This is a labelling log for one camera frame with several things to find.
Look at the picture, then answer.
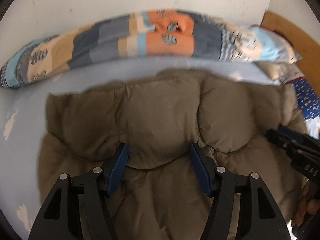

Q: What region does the wooden headboard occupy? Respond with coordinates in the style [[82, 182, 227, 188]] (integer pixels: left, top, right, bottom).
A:
[[261, 10, 319, 82]]

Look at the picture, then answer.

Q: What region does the brown quilted hooded jacket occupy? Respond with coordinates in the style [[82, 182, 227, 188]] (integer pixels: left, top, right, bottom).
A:
[[38, 69, 306, 239]]

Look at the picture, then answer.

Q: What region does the patchwork patterned rolled blanket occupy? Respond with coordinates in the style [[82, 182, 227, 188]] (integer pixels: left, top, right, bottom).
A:
[[1, 9, 300, 89]]

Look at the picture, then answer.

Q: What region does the navy dotted pillow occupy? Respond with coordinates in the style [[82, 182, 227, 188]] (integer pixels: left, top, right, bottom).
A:
[[290, 77, 319, 120]]

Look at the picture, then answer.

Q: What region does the person's right hand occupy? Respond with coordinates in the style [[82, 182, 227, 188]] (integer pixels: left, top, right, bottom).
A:
[[291, 180, 319, 226]]

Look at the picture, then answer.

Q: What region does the light blue cloud bedsheet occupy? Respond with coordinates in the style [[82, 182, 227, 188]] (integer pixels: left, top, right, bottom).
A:
[[1, 56, 272, 239]]

